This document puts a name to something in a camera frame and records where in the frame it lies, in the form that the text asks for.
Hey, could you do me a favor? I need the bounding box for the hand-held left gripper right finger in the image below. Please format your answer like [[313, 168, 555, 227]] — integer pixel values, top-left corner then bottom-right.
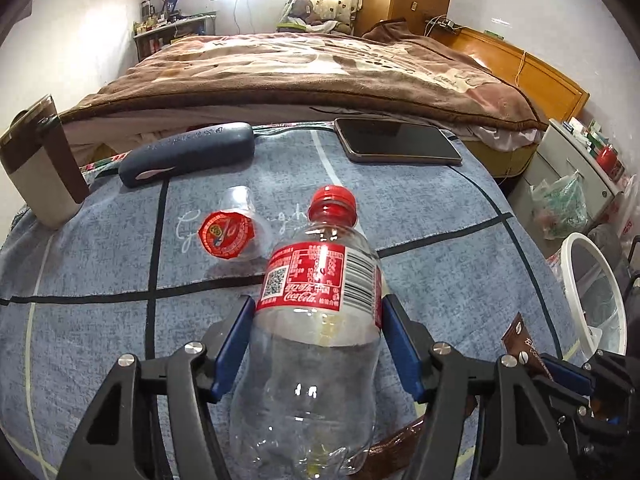
[[381, 294, 576, 480]]

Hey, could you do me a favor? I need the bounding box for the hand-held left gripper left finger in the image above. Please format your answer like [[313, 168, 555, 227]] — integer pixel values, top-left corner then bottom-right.
[[57, 294, 257, 480]]

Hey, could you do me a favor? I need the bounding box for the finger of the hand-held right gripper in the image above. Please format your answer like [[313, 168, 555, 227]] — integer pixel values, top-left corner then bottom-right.
[[542, 353, 594, 394], [536, 379, 599, 424]]

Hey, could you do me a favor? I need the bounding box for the brown coffee sachet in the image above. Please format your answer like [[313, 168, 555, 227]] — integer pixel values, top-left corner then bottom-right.
[[501, 312, 551, 381]]

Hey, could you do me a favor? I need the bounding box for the white rimmed trash bin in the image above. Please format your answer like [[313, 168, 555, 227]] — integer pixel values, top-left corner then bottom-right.
[[560, 232, 628, 356]]

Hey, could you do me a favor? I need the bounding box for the clear plastic bottle red label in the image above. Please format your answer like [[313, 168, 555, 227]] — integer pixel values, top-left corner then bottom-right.
[[229, 185, 385, 476]]

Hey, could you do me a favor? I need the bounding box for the brown plastic wrapper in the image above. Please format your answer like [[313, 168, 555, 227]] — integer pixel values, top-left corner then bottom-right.
[[350, 417, 431, 478]]

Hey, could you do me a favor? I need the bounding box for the clear jelly cup red lid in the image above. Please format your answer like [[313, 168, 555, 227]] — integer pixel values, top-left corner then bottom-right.
[[197, 185, 273, 261]]

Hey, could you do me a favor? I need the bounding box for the blue grey checked cloth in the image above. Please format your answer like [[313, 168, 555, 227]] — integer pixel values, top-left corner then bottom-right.
[[0, 120, 586, 480]]

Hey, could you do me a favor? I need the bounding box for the green white plastic bag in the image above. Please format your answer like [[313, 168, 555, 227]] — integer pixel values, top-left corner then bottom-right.
[[530, 172, 588, 241]]

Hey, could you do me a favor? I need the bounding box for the dark blue glasses case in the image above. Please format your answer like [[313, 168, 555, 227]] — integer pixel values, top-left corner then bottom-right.
[[118, 122, 256, 190]]

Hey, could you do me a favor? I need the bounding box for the black smartphone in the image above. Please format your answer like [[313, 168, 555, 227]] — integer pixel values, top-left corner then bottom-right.
[[333, 117, 463, 166]]

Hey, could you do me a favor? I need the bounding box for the white bedside cabinet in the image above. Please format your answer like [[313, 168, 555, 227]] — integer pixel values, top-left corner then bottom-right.
[[507, 119, 626, 221]]

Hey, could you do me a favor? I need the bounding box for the red can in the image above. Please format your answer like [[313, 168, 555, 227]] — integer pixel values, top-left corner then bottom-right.
[[596, 144, 626, 181]]

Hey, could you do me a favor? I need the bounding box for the stack of small boxes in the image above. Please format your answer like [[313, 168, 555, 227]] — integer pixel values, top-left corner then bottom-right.
[[570, 117, 608, 156]]

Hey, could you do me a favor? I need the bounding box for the white and brown thermos mug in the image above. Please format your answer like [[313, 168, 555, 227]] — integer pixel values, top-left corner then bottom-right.
[[0, 94, 91, 231]]

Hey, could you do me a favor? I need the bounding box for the brown patterned blanket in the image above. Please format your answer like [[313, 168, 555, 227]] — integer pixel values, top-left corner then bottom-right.
[[60, 20, 551, 136]]

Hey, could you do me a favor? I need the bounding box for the wooden bed headboard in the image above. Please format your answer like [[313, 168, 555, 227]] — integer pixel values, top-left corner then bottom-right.
[[425, 22, 591, 126]]

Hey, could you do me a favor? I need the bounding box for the white shelf with bottles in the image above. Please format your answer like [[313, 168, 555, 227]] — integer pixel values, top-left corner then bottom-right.
[[132, 10, 218, 63]]

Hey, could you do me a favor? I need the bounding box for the brown teddy bear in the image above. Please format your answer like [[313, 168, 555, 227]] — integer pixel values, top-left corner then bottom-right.
[[290, 0, 321, 23]]

